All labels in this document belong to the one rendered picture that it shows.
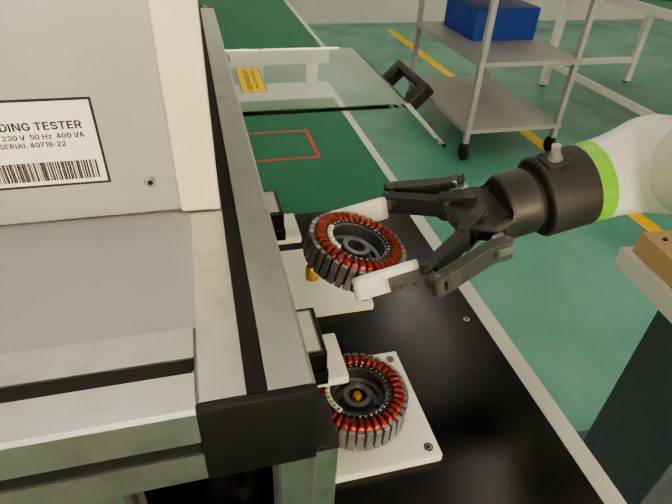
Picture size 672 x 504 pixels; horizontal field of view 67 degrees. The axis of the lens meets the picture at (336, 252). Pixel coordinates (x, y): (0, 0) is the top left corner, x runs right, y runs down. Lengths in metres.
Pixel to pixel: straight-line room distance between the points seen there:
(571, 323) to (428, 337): 1.37
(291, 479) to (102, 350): 0.11
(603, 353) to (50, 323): 1.87
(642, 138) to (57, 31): 0.53
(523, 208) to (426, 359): 0.24
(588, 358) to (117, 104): 1.80
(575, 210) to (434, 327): 0.26
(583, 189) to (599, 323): 1.53
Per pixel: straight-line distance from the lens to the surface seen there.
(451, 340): 0.72
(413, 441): 0.59
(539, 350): 1.90
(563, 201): 0.58
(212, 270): 0.25
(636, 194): 0.62
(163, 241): 0.28
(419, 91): 0.69
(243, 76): 0.68
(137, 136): 0.28
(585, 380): 1.87
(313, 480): 0.29
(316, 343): 0.48
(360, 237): 0.59
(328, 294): 0.74
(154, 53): 0.27
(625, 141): 0.63
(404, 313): 0.74
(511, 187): 0.57
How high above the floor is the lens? 1.27
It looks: 36 degrees down
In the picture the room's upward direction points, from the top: 3 degrees clockwise
